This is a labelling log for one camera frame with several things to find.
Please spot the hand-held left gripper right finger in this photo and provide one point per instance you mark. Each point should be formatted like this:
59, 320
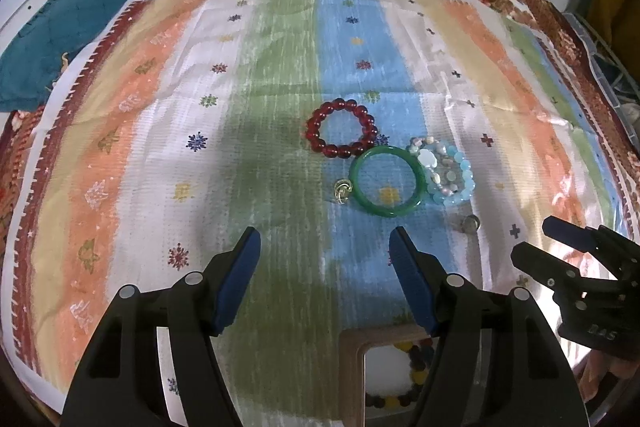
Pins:
412, 277

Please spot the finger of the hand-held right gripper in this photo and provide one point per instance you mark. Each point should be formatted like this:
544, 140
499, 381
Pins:
537, 262
565, 229

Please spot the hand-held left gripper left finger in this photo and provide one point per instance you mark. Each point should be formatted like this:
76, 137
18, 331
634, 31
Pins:
240, 282

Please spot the small grey bead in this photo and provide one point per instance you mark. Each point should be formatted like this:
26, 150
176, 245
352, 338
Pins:
471, 224

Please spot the green jade bangle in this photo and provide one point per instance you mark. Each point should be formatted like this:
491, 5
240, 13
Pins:
357, 195

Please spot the small gold charm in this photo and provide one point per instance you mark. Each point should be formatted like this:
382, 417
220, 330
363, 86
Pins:
343, 193

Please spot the rectangular jewelry box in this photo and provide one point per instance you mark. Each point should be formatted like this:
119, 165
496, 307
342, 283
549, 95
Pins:
351, 377

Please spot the plastic storage crate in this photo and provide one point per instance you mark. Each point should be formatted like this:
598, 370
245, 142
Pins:
607, 62

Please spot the striped pastel cloth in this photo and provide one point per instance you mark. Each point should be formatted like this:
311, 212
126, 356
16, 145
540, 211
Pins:
165, 117

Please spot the teal cloth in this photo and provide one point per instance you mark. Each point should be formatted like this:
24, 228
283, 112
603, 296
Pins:
65, 27

